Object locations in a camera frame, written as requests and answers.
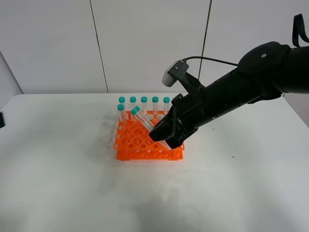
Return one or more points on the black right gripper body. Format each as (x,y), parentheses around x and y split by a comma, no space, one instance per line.
(191,111)

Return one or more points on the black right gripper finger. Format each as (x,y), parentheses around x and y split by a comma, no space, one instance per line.
(165,129)
(178,136)

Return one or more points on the teal capped test tube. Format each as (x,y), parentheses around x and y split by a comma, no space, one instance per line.
(149,122)

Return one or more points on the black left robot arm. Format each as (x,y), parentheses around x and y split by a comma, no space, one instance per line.
(2,121)

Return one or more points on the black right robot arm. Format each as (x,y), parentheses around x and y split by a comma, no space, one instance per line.
(264,73)

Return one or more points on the orange test tube rack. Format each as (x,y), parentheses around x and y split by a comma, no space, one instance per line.
(132,142)

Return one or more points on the second row tube left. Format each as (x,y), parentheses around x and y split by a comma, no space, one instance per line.
(122,112)

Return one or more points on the back row tube far left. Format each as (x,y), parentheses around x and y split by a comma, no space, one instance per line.
(122,100)

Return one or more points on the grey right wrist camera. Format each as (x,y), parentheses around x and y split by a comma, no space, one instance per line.
(176,72)

